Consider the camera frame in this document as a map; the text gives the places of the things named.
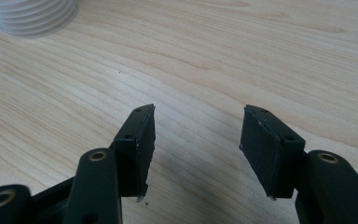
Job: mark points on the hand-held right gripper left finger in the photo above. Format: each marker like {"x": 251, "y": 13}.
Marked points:
{"x": 135, "y": 155}

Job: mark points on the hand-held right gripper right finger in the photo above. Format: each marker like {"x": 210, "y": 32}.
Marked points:
{"x": 267, "y": 155}

